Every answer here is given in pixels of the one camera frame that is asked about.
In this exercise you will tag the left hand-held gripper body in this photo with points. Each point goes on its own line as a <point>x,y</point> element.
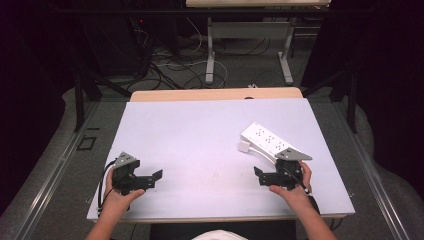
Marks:
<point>126,173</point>

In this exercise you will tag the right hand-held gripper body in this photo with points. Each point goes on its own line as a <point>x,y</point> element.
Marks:
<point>283,173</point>

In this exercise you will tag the white plug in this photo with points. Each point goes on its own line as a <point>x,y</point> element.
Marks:
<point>244,146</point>

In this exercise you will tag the white power strip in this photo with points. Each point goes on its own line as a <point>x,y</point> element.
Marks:
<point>266,138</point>

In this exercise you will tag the person's right hand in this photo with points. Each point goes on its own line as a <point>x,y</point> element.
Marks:
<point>295,196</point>

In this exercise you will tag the person's left hand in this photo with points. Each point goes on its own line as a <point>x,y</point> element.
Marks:
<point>118,200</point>

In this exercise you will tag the black floor socket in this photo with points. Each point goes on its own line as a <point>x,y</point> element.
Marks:
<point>87,143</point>

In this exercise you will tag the white table mat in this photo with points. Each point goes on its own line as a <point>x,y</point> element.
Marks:
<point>200,143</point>

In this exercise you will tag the black metal stand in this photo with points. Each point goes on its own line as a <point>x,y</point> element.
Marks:
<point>80,96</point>
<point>350,96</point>

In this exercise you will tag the wooden table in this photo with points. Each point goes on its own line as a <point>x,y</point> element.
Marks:
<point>213,94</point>

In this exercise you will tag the metal floor rail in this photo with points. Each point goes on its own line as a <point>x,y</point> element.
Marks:
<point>373,180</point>
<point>43,186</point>

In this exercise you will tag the white metal desk frame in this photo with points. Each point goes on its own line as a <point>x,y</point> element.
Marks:
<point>248,31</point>

